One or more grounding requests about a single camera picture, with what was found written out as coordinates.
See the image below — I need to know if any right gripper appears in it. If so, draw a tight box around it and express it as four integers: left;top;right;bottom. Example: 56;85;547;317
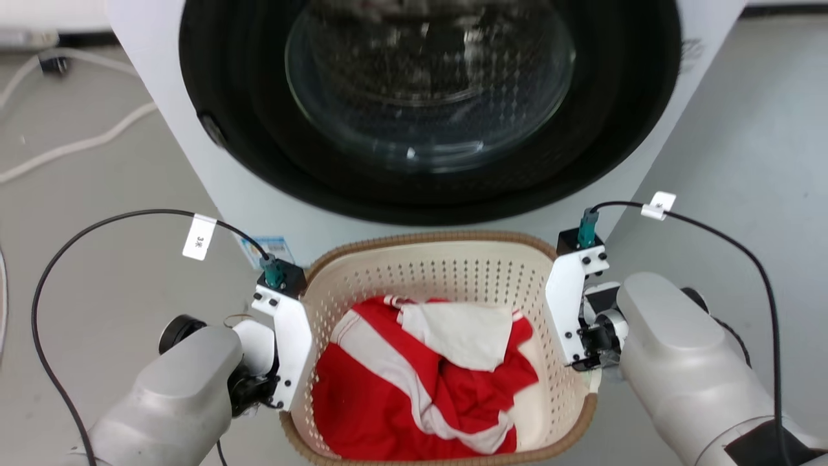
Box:
573;281;629;373

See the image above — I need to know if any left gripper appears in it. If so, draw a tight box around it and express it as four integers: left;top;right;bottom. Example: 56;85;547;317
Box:
228;319;281;416

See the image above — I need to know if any beige perforated laundry basket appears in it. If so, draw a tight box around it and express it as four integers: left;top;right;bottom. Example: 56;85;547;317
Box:
279;230;600;466

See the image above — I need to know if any blue energy label sticker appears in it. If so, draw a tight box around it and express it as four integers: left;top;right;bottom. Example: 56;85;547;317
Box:
235;236;296;270

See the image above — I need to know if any red and white garment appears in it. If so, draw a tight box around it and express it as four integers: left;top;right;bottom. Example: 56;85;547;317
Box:
311;295;540;462

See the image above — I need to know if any white washing machine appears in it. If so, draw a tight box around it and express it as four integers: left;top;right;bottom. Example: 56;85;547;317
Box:
107;0;749;270

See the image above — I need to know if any black round glass door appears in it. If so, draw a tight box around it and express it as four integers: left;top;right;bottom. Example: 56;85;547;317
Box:
179;0;684;227

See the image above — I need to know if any white printed cable tag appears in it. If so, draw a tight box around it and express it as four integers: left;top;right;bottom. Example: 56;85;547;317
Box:
182;214;218;262

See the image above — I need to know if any white small cable tag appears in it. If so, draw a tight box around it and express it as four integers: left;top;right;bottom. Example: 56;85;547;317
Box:
640;191;677;221

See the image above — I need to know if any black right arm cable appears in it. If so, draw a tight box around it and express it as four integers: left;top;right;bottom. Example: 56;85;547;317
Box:
578;201;794;466

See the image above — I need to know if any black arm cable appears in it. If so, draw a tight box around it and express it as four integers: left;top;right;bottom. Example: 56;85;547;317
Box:
31;208;287;466
578;201;794;466

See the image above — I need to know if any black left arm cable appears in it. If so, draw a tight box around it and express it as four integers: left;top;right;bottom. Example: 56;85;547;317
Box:
31;208;287;466

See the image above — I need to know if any thick white floor hose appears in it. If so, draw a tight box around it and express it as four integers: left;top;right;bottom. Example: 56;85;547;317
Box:
0;100;160;186

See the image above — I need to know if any thin white floor cable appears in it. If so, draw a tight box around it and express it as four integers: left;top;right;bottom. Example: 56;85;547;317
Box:
0;48;142;109

